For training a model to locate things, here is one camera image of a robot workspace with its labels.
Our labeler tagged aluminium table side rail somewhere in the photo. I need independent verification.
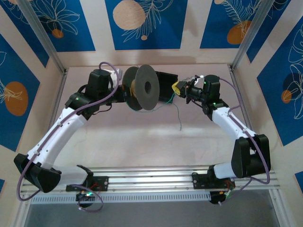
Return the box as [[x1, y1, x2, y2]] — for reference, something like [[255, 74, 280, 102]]
[[34, 70, 69, 175], [228, 65, 267, 171]]

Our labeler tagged green cable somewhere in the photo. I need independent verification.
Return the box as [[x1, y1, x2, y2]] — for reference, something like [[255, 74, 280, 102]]
[[129, 92, 183, 130]]

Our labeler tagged grey perforated cable spool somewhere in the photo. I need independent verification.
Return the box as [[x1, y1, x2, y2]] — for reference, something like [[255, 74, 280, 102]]
[[122, 64, 160, 112]]

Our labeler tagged black plastic tray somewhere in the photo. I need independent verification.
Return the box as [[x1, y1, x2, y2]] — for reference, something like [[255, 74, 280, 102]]
[[155, 70, 178, 105]]

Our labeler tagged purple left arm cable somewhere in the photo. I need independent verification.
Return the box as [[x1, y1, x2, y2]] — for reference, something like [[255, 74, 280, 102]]
[[18, 61, 124, 211]]

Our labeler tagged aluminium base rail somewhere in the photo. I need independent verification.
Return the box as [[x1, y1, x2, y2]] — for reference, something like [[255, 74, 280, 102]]
[[20, 165, 282, 196]]

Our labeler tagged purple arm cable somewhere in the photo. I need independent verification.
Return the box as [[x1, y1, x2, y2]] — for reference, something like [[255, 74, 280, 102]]
[[18, 61, 124, 211], [219, 78, 272, 198]]

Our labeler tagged aluminium frame post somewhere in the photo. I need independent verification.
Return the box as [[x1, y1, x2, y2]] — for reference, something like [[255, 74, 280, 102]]
[[231, 0, 277, 70], [18, 0, 67, 74]]

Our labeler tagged white slotted cable duct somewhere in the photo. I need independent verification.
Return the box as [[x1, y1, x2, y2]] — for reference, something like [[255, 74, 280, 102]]
[[30, 191, 212, 204]]

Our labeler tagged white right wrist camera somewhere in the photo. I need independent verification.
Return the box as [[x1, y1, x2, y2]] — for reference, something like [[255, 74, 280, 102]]
[[187, 74, 205, 86]]

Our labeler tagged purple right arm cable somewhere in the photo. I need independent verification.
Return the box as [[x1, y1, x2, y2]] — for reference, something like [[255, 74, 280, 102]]
[[219, 78, 272, 198]]

